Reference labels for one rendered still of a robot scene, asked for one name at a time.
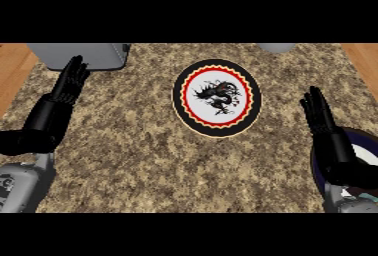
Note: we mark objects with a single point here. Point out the grey box appliance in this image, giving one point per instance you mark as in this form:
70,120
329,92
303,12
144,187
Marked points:
82,55

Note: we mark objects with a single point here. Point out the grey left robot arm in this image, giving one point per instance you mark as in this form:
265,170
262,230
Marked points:
23,185

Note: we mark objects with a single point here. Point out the black red dragon plate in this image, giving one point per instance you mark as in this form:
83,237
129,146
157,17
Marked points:
216,98

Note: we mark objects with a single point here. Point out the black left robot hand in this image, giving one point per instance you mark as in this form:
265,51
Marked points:
47,115

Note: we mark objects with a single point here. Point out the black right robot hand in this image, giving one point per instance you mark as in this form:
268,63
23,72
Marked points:
330,133

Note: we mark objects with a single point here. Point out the pale grey round container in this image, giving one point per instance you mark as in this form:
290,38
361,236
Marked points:
277,47

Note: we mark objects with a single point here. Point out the dark blue rimmed plate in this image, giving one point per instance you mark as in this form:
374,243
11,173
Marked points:
365,150

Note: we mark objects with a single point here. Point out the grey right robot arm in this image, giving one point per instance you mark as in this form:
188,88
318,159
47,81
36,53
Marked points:
348,201

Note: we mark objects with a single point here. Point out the cupcake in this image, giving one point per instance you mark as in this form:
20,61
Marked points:
364,192

